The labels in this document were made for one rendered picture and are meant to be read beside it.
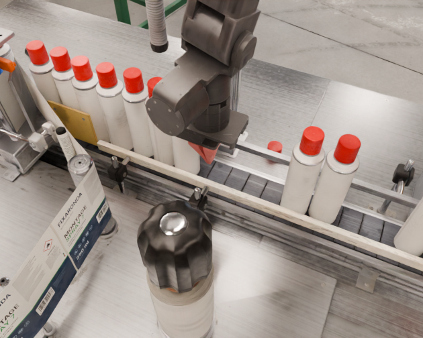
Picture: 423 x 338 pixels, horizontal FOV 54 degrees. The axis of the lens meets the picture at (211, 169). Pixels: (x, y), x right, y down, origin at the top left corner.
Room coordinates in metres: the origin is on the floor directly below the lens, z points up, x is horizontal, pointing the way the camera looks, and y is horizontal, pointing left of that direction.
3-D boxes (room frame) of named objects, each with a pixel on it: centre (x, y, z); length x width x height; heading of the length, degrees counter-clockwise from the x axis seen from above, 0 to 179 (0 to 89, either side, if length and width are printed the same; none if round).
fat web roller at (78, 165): (0.39, 0.20, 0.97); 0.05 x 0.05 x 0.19
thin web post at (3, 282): (0.21, 0.25, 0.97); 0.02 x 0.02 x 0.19
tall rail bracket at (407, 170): (0.44, -0.34, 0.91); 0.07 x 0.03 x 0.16; 155
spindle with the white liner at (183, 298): (0.22, 0.04, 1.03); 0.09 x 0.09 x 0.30
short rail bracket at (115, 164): (0.52, 0.18, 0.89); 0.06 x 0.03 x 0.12; 155
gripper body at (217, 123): (0.44, 0.00, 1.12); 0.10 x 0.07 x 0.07; 65
